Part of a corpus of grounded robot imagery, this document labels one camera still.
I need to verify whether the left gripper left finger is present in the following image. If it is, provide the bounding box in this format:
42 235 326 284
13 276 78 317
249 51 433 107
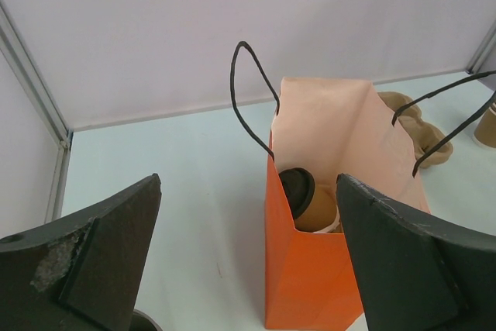
1 174 161 330

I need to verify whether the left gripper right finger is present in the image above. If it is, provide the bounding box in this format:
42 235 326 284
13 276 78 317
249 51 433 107
336 174 495 330

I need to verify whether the white paper napkin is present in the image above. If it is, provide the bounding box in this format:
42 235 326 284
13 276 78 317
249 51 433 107
312 209 340 233

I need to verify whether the brown paper coffee cup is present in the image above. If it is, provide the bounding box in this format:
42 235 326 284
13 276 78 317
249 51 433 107
294 184 340 233

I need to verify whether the black plastic cup lid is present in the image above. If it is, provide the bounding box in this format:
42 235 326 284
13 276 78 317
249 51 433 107
278 167 315 220

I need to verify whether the orange paper bag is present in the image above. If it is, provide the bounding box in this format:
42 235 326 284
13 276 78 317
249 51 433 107
230 40 496 331

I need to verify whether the grey tape roll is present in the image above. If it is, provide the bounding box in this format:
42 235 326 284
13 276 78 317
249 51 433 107
129 309 162 331

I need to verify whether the stack of paper cups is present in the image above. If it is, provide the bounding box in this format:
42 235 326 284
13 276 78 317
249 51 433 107
473 102 496 150

